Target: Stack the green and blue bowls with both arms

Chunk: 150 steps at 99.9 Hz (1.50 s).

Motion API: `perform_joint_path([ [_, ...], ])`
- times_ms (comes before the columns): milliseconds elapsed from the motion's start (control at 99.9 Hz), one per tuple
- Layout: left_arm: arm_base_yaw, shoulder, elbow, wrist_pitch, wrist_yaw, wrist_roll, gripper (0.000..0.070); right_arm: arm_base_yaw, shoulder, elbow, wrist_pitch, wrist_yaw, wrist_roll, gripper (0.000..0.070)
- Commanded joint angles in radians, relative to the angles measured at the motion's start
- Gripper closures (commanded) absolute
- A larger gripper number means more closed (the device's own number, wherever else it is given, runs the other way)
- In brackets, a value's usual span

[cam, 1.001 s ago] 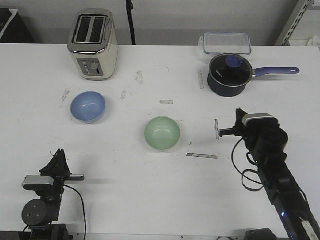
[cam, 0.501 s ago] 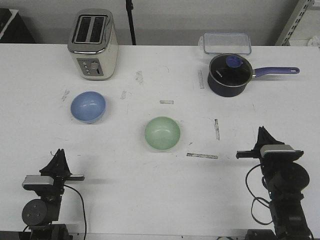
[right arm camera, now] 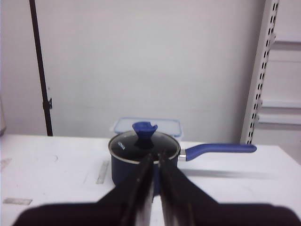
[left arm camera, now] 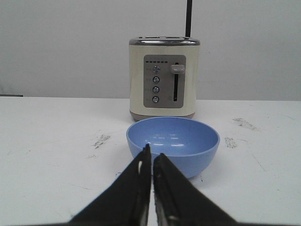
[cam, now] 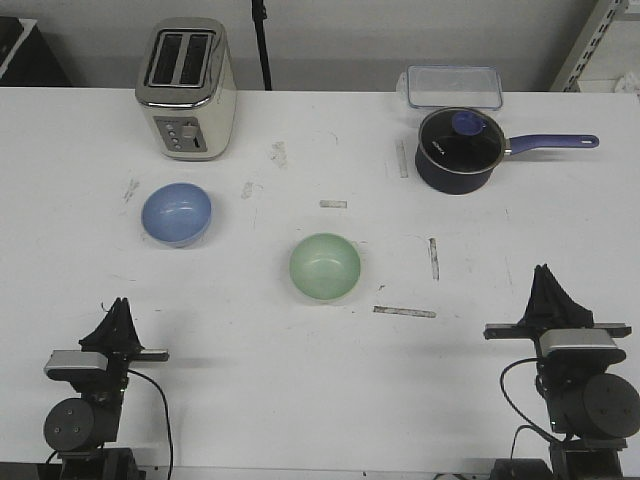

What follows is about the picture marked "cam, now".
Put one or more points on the black tripod pole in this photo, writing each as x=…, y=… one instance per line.
x=259, y=15

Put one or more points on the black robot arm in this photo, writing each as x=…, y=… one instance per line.
x=592, y=412
x=78, y=428

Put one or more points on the cream two-slot toaster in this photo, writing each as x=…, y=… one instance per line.
x=186, y=88

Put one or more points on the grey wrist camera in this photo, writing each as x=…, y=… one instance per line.
x=576, y=340
x=76, y=365

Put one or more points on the clear plastic food container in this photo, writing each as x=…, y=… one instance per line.
x=439, y=86

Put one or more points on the dark blue saucepan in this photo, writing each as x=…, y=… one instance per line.
x=460, y=183

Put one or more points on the white slotted shelf upright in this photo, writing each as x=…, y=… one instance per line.
x=605, y=51

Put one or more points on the glass pot lid blue knob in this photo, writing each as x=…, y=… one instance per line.
x=462, y=140

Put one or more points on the light blue bowl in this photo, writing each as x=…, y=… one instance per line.
x=177, y=214

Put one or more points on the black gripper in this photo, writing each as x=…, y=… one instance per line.
x=106, y=385
x=549, y=303

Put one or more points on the light green bowl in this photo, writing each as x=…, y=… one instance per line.
x=325, y=266

